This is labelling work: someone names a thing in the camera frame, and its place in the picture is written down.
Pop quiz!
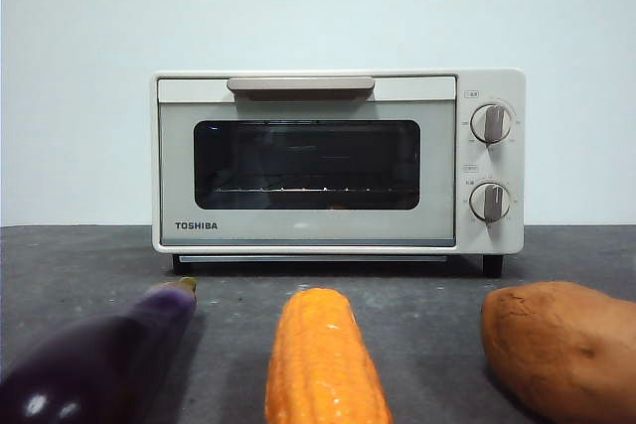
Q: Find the oven door with taupe handle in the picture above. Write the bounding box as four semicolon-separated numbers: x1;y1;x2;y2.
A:
156;74;458;248

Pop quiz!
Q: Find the purple eggplant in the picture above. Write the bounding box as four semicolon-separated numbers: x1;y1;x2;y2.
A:
0;276;198;424

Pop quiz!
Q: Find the cream Toshiba toaster oven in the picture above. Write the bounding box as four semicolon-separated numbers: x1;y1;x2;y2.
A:
151;69;527;278

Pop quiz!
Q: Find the cream oven knob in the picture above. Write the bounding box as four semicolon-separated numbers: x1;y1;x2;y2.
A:
469;181;512;223
470;102;514;144

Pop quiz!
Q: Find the orange corn cob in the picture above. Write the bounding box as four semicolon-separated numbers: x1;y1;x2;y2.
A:
263;287;395;424

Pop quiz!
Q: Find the brown sweet potato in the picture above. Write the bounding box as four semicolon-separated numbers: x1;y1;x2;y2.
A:
479;280;636;424

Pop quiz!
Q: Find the metal oven wire rack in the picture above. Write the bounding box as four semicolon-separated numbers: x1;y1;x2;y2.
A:
214;186;398;195

